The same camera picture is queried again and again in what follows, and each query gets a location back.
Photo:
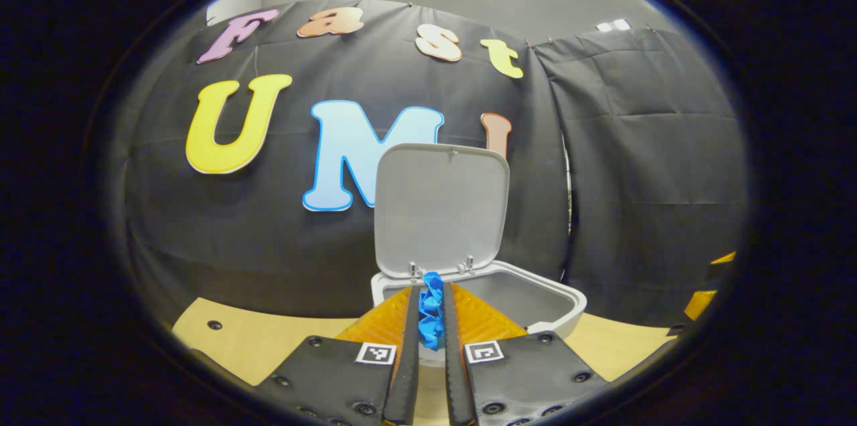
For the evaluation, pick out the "blue paper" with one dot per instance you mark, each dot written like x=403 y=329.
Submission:
x=432 y=312

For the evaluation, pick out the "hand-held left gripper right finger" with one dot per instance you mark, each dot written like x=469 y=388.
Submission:
x=458 y=386

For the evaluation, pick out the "black backdrop cloth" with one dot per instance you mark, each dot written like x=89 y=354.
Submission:
x=234 y=232

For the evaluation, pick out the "small ceiling light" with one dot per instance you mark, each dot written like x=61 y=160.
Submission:
x=613 y=25

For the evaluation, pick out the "white desktop garbage bin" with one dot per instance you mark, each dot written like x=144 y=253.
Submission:
x=442 y=205

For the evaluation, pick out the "wooden desktop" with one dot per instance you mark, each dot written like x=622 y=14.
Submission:
x=268 y=345

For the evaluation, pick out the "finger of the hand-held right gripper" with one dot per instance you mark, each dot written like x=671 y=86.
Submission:
x=699 y=304
x=724 y=258

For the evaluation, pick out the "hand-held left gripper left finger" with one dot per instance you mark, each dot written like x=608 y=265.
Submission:
x=407 y=379

